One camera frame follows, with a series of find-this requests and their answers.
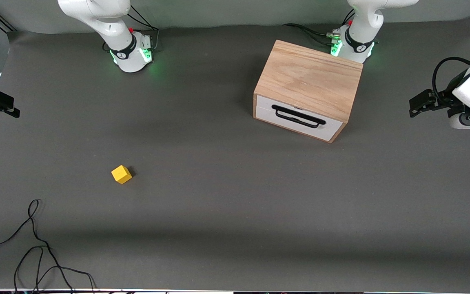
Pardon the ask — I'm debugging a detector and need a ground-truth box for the white-fronted wooden drawer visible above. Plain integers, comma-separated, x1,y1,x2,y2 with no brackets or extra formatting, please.
255,94,346,143

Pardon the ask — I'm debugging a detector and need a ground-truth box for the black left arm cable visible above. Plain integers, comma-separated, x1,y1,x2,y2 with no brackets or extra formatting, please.
432,57,470,107

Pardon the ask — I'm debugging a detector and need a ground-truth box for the black drawer handle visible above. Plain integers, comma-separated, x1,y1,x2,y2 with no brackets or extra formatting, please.
272,105,326,129

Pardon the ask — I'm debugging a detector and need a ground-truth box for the long black loose cable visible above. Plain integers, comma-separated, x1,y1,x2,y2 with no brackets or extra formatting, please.
0,199,74,294

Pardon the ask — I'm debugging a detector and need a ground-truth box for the wooden drawer cabinet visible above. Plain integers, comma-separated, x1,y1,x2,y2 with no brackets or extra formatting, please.
253,40,364,144

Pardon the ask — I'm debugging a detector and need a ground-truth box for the black right base cable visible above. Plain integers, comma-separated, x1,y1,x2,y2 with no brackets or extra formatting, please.
126,5,160,53

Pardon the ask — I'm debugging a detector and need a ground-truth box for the looped black loose cable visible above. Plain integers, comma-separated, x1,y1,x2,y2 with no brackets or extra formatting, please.
13,245,97,294

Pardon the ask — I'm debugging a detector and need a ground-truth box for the yellow cube block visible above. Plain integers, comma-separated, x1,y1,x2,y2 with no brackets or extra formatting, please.
111,165,133,185

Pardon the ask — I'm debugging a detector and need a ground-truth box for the black left base cable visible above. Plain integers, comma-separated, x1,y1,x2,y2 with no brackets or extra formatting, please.
283,23,337,45

